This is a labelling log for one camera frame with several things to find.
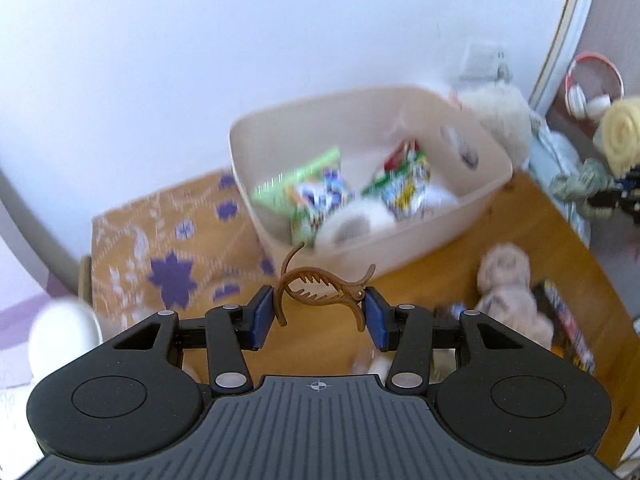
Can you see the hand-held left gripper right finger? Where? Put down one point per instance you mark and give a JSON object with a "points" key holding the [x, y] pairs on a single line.
{"points": [[376, 322]]}

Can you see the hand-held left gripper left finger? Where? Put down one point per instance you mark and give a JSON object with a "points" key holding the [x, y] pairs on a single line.
{"points": [[260, 317]]}

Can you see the brown hair claw clip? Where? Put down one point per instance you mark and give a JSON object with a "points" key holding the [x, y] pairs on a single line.
{"points": [[320, 300]]}

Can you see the beige plastic storage bin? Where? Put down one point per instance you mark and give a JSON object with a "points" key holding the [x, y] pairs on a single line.
{"points": [[430, 237]]}

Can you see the pink-beige plush toy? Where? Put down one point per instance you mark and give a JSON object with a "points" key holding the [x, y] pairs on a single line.
{"points": [[505, 270]]}

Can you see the black printed box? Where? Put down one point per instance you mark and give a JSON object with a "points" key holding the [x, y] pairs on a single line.
{"points": [[547, 310]]}

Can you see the white tape roll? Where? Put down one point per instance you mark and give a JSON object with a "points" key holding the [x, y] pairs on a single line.
{"points": [[365, 210]]}

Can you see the colorful snack packet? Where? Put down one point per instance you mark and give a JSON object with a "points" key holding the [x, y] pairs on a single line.
{"points": [[405, 190]]}

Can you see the orange cloth with purple flowers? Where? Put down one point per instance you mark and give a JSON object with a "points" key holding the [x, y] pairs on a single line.
{"points": [[165, 220]]}

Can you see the green snack packet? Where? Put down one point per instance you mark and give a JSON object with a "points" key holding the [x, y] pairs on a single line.
{"points": [[320, 195]]}

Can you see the wooden desk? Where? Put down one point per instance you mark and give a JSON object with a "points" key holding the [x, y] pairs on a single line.
{"points": [[525, 220]]}

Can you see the white insulated bottle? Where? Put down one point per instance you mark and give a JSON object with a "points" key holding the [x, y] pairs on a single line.
{"points": [[60, 330]]}

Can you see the white fluffy plush dog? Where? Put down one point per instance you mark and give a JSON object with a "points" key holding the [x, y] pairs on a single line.
{"points": [[500, 115]]}

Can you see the light blue bedding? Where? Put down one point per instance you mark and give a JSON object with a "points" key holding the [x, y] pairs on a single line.
{"points": [[555, 155]]}

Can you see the grey camouflage cloth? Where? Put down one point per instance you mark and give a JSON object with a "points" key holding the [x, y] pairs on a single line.
{"points": [[590, 175]]}

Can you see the white patterned bedsheet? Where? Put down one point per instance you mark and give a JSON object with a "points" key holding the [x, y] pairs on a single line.
{"points": [[12, 420]]}

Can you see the black object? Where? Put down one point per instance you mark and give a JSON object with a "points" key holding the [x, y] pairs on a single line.
{"points": [[625, 195]]}

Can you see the white and red headphones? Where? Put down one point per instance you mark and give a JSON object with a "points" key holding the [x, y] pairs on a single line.
{"points": [[575, 97]]}

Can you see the yellow rolled towel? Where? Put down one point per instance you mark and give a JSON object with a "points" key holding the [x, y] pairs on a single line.
{"points": [[620, 135]]}

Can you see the white wall socket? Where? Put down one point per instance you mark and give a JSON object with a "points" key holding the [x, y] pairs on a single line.
{"points": [[480, 57]]}

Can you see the white door frame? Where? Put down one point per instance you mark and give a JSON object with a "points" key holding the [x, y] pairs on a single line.
{"points": [[570, 25]]}

